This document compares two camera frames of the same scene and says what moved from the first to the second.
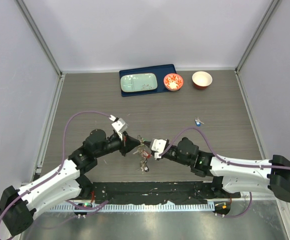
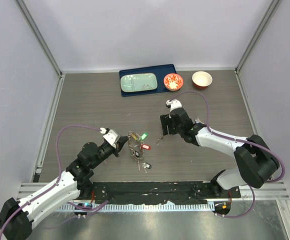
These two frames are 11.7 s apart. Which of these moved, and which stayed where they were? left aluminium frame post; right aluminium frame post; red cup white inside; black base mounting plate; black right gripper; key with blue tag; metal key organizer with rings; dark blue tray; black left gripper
Moved: black right gripper; metal key organizer with rings; black left gripper
Stayed: red cup white inside; key with blue tag; left aluminium frame post; right aluminium frame post; black base mounting plate; dark blue tray
